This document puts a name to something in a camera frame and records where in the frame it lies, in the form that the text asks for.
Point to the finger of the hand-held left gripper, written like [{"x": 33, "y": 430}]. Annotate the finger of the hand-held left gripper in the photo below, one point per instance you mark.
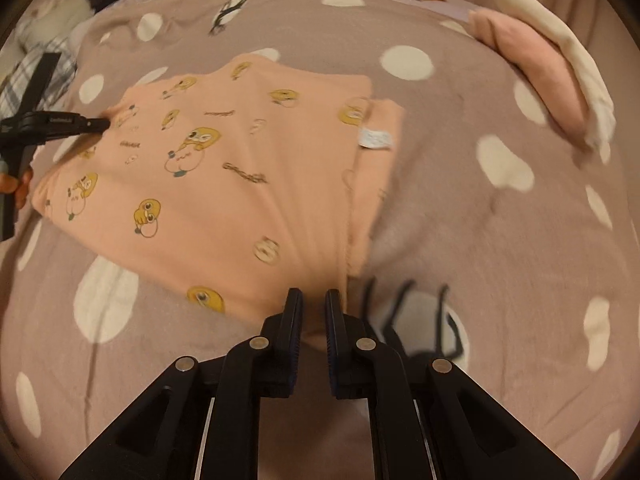
[{"x": 90, "y": 124}]

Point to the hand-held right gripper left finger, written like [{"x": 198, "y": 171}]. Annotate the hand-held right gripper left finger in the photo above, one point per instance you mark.
[{"x": 295, "y": 320}]

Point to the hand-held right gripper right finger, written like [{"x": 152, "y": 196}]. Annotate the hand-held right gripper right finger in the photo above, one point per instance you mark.
[{"x": 332, "y": 320}]

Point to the pink cartoon print shirt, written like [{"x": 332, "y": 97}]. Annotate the pink cartoon print shirt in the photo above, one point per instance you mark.
[{"x": 225, "y": 185}]

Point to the person's left hand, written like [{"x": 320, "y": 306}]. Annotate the person's left hand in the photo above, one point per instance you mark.
[{"x": 24, "y": 187}]

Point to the plaid quilt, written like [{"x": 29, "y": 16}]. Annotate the plaid quilt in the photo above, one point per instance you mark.
[{"x": 12, "y": 85}]

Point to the mauve polka dot blanket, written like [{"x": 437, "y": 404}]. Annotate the mauve polka dot blanket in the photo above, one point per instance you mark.
[{"x": 450, "y": 210}]

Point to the folded pink cloth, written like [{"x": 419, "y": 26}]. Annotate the folded pink cloth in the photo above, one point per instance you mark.
[{"x": 525, "y": 60}]

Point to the lavender bed sheet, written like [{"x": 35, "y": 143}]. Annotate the lavender bed sheet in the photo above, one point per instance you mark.
[{"x": 457, "y": 9}]

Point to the folded white cloth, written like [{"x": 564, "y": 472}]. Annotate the folded white cloth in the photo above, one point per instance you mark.
[{"x": 565, "y": 45}]

